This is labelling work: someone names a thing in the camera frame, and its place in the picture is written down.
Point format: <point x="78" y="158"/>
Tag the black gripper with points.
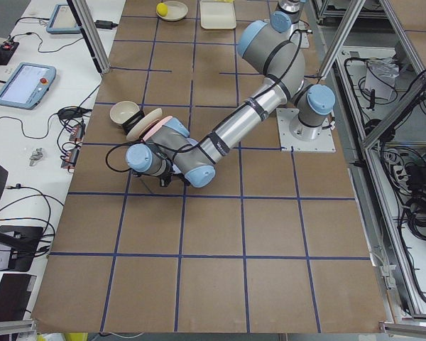
<point x="164" y="181"/>

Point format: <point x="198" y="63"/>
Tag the blue plate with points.
<point x="193" y="143"/>

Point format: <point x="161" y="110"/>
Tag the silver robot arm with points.
<point x="287" y="15"/>
<point x="164" y="148"/>

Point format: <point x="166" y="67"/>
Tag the pink plate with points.
<point x="156" y="127"/>

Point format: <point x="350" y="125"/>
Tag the cream white plate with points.
<point x="143" y="124"/>

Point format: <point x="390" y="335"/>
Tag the cream shallow bowl plate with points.
<point x="176" y="11"/>

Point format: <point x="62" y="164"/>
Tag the black dish rack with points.
<point x="131" y="122"/>

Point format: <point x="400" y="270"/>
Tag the cream small bowl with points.
<point x="122" y="111"/>

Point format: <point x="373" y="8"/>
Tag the black power adapter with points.
<point x="102" y="24"/>

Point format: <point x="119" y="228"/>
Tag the near teach pendant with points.
<point x="27" y="86"/>

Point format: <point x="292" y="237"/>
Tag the teach pendant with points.
<point x="27" y="86"/>
<point x="62" y="21"/>

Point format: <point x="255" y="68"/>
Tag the yellow lemon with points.
<point x="162" y="9"/>

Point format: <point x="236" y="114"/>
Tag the cream rectangular tray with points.
<point x="216" y="15"/>

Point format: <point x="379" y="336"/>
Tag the far teach pendant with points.
<point x="62" y="21"/>

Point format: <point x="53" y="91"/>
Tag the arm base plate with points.
<point x="294" y="136"/>
<point x="299" y="33"/>

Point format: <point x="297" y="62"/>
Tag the aluminium frame post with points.
<point x="83" y="17"/>

